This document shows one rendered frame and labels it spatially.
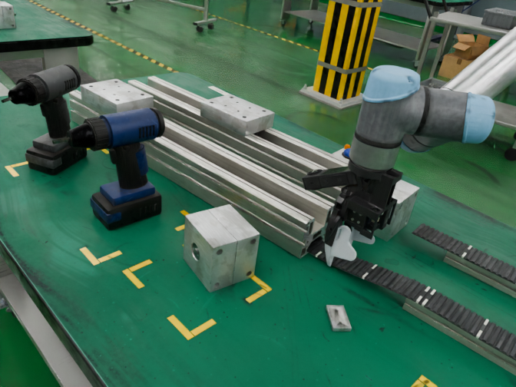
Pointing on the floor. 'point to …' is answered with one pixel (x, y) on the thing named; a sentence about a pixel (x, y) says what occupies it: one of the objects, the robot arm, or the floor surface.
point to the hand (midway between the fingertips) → (335, 251)
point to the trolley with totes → (501, 16)
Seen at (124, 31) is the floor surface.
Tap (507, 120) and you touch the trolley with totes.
